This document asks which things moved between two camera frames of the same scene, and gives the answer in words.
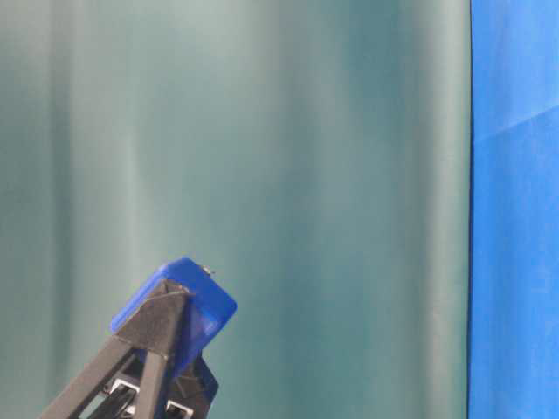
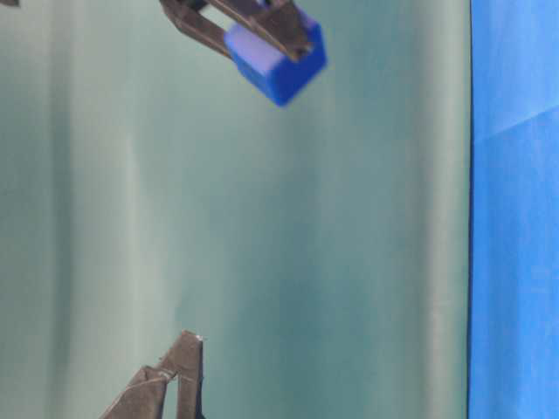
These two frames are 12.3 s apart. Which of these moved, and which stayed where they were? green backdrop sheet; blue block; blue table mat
Moved: blue block
Stayed: blue table mat; green backdrop sheet
